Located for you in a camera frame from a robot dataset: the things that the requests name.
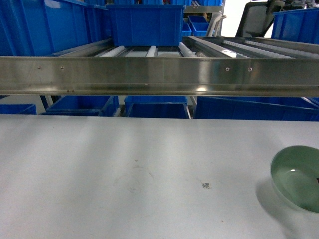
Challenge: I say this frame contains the green bowl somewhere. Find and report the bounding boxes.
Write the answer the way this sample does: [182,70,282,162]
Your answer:
[270,145,319,213]

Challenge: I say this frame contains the blue bin below centre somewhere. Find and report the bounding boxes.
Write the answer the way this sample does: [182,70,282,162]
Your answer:
[124,96,190,119]

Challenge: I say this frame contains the blue bin below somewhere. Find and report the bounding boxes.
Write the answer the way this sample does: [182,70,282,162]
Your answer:
[42,95,119,117]
[194,96,319,121]
[124,96,190,119]

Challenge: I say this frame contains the white roller track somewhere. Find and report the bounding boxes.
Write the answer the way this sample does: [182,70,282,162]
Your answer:
[178,42,197,58]

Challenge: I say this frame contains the QR code sticker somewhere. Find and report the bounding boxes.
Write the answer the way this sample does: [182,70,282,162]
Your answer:
[202,183,211,189]

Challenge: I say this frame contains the blue bin below left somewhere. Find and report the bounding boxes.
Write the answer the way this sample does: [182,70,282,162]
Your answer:
[42,95,119,117]

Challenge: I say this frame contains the blue bin below right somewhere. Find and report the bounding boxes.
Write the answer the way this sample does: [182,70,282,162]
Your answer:
[194,96,319,121]

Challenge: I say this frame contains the blue bin on rollers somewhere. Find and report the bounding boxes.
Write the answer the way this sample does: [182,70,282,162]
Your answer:
[108,5,184,46]

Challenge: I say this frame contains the small blue bin background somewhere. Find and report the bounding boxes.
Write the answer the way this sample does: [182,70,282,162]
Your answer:
[188,16,209,36]

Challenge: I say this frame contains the grey office chair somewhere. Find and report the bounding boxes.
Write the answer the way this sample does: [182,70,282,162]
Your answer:
[235,0,274,37]

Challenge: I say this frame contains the blue bin far left low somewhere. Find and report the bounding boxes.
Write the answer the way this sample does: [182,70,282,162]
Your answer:
[0,104,37,115]

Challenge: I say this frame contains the large blue bin left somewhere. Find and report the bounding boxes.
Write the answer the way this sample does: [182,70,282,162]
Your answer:
[0,0,112,56]

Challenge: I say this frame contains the blue bin upper right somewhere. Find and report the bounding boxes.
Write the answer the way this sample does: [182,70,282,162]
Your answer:
[271,8,319,44]

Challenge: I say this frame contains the steel shelf front rail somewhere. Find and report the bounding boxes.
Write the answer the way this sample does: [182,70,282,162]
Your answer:
[0,57,319,97]

